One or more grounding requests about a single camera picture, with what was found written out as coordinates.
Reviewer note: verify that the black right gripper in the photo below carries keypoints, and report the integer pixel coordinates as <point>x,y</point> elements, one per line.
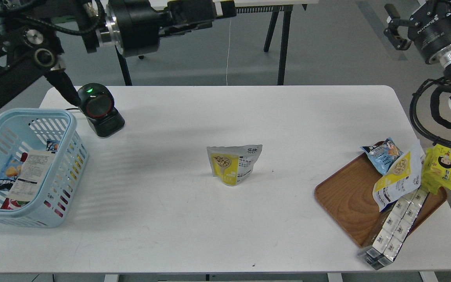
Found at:
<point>428,28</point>

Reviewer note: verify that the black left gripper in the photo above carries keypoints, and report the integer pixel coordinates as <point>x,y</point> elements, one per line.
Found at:
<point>138,27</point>

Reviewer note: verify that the yellow white nut snack pouch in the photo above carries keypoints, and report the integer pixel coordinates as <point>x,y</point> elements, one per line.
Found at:
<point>233,164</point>

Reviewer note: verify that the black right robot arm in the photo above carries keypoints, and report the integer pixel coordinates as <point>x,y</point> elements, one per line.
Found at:
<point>440,105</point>

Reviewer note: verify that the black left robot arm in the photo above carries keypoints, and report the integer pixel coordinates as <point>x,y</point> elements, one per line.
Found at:
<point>30,48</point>

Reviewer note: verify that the yellow cartoon face snack bag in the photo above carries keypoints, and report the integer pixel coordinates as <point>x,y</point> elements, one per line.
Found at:
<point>436,170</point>

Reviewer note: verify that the light blue plastic basket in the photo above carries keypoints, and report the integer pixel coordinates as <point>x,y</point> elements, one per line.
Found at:
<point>25,129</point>

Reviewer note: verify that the white label snack in basket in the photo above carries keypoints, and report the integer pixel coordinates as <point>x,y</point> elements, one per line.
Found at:
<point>32,175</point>

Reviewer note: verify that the blue snack bag in basket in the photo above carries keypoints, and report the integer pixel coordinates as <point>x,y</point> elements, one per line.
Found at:
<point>10,172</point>

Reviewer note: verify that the red snack in basket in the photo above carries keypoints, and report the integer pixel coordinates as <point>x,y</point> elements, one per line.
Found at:
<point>10,204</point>

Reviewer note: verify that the brown wooden tray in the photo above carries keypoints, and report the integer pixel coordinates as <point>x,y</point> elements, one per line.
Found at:
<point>347,197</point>

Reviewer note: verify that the black barcode scanner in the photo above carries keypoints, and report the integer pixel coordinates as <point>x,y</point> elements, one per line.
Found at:
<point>97,104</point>

